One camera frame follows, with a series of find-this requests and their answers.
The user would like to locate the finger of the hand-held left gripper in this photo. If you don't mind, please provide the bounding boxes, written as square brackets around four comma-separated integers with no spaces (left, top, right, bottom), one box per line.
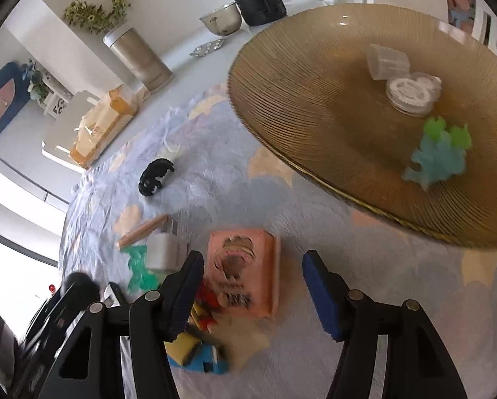
[102,282,128,308]

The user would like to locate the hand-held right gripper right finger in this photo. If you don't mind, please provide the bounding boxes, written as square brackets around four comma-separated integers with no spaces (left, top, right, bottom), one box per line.
[302,250,469,399]

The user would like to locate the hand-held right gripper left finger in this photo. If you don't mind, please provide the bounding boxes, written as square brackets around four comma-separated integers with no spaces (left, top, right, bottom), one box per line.
[37,250,205,399]

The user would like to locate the red toy figure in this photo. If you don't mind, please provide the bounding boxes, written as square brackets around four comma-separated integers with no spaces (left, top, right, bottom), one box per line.
[196,280,228,331]

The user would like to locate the green toy tree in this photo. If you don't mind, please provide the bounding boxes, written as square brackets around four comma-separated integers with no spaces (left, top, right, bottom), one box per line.
[121,244,163,292]

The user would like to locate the white charger plug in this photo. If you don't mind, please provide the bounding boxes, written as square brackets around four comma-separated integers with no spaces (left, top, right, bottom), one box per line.
[146,220,189,271]

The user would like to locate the yellow toy block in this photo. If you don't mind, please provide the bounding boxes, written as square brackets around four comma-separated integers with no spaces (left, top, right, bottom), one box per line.
[165,328,203,368]

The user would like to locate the wooden stick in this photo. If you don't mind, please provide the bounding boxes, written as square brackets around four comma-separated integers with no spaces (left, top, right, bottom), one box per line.
[116,215,169,252]

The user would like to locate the pink box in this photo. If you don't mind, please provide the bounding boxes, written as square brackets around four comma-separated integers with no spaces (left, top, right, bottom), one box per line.
[203,228,281,320]

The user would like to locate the amber ribbed glass bowl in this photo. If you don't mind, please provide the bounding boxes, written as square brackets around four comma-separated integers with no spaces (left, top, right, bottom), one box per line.
[228,3,497,249]

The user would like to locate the black toy animal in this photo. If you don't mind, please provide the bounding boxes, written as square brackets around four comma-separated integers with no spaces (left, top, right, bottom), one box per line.
[138,158,175,197]

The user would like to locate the floral tablecloth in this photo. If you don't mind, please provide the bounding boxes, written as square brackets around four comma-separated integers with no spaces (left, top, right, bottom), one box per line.
[57,83,497,399]

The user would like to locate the orange paper bag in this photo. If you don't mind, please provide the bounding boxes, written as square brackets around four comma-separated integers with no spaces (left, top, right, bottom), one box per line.
[68,84,139,170]

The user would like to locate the teal toy tree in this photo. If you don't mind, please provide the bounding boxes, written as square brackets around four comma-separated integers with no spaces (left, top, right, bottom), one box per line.
[401,137,467,192]

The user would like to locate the white carved shelf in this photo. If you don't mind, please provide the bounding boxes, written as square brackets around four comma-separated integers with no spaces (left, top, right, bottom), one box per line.
[41,70,73,117]

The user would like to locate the bright green toy plant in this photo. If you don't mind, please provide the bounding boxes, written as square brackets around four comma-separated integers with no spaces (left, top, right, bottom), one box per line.
[423,115,473,152]

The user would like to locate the small green plant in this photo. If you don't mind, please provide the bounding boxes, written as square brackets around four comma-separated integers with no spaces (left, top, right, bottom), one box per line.
[22,60,50,101]

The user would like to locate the white round container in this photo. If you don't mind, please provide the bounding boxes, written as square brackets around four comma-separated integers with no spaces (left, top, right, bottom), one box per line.
[385,72,444,117]

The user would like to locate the beige metal flask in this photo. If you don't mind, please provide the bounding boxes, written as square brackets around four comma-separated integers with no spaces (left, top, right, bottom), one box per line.
[102,27,174,93]

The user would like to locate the grey glass cup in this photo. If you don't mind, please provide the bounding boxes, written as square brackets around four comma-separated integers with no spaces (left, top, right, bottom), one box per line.
[199,2,243,36]

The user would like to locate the yellow dried flowers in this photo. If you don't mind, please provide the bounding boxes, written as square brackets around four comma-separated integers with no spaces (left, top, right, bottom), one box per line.
[63,0,132,35]

